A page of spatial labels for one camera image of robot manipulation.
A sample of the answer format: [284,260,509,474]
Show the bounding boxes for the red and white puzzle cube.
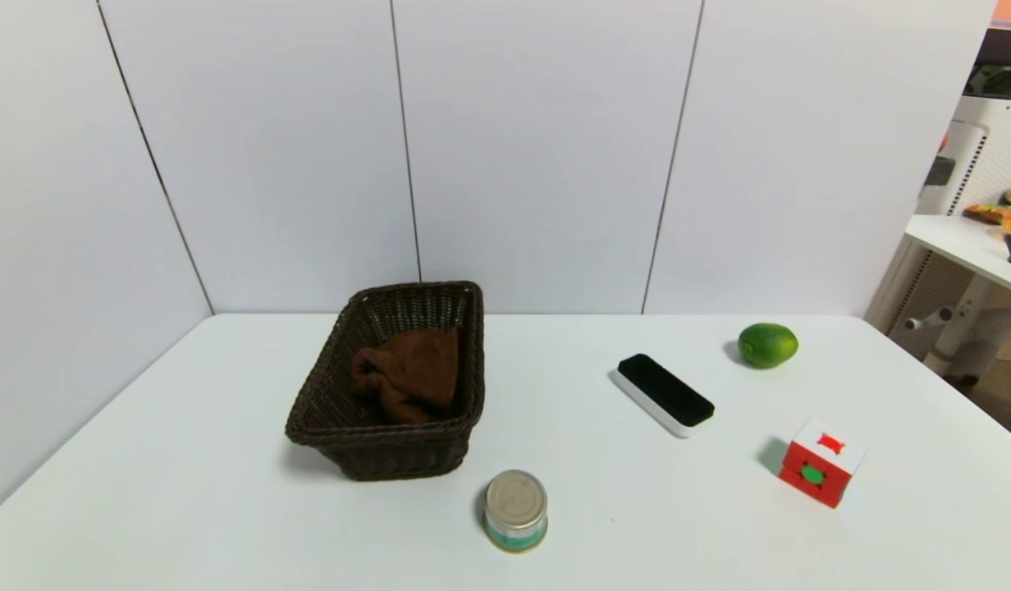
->
[779,419,868,510]

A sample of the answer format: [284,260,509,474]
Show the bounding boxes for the dark brown wicker basket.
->
[285,281,486,482]

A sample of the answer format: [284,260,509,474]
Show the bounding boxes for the white perforated appliance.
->
[865,94,1011,360]

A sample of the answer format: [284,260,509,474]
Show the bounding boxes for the black and white eraser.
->
[611,353,716,439]

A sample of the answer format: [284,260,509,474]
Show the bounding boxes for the green lime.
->
[737,323,800,369]

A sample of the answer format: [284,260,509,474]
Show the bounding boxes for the white side table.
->
[904,214,1011,378]

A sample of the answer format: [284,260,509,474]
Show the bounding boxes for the tin can with teal label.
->
[483,470,549,554]

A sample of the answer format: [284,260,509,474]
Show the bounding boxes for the brown cloth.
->
[350,327,461,426]

